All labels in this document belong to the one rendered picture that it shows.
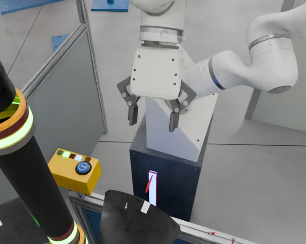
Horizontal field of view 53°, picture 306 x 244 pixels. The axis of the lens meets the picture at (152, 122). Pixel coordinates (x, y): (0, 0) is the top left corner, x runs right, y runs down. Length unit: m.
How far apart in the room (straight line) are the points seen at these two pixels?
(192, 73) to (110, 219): 0.53
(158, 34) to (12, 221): 0.44
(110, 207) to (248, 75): 0.53
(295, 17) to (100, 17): 3.22
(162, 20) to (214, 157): 1.91
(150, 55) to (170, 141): 0.63
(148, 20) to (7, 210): 0.44
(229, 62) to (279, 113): 1.72
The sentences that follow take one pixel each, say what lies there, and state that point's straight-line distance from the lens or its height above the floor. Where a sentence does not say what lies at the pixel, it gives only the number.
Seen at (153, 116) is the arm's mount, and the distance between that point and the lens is 1.11.
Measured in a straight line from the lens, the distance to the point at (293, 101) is 2.57.
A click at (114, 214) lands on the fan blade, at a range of 0.84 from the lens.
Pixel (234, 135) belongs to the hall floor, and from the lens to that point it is 2.59.
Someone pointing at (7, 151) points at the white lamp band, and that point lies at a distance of 0.23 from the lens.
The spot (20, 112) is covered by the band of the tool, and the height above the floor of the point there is 1.81.
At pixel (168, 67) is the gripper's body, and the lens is 0.59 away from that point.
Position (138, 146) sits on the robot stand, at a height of 0.93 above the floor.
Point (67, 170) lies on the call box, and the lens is 1.09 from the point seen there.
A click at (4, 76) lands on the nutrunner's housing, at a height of 1.84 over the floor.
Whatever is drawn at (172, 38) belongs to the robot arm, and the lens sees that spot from 0.59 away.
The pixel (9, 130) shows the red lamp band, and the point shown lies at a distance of 0.22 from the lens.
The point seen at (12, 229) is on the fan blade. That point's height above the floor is 1.40.
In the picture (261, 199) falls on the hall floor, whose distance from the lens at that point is 2.32.
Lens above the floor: 1.96
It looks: 49 degrees down
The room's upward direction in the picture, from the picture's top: straight up
